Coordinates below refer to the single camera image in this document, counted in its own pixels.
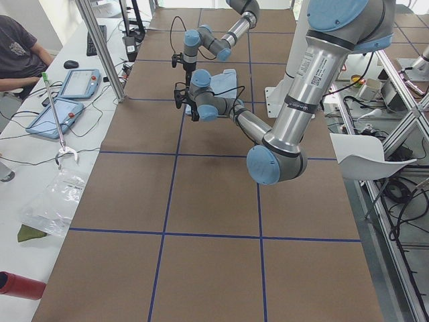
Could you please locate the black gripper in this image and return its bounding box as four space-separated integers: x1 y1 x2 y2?
174 84 199 121
172 53 196 88

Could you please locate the light blue button-up shirt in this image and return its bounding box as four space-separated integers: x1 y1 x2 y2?
189 69 238 121

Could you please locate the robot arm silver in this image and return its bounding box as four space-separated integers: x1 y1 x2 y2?
172 1 395 184
172 0 259 88

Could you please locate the black keyboard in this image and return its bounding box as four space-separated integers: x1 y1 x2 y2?
86 24 108 57

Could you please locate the upper teach pendant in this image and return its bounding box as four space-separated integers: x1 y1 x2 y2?
58 68 101 100

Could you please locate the teach pendant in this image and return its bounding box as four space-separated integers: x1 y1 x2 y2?
25 97 84 140
58 68 101 100

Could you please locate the black computer mouse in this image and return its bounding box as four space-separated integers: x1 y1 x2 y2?
63 60 79 69

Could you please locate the lower teach pendant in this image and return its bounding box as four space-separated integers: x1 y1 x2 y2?
25 97 84 140

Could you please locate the reacher grabber tool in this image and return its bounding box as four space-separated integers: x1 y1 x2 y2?
42 72 78 170

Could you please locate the seated person dark shirt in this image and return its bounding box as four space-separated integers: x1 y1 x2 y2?
1 15 54 100

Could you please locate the white plastic chair seat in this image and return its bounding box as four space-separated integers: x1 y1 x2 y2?
330 133 417 180

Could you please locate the clear plastic bag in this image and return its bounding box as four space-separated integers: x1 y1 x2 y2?
19 168 89 237

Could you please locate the white mug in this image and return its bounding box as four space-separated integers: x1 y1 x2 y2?
357 78 383 101

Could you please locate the green cloth piece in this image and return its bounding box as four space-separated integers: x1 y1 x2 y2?
17 224 48 243

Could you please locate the red bottle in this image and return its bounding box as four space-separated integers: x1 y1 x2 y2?
1 272 46 300

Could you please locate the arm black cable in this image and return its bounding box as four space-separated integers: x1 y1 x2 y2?
214 85 247 115

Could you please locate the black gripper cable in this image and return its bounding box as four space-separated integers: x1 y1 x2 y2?
169 15 215 61

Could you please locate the aluminium frame post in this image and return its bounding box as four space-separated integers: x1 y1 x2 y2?
76 0 125 103

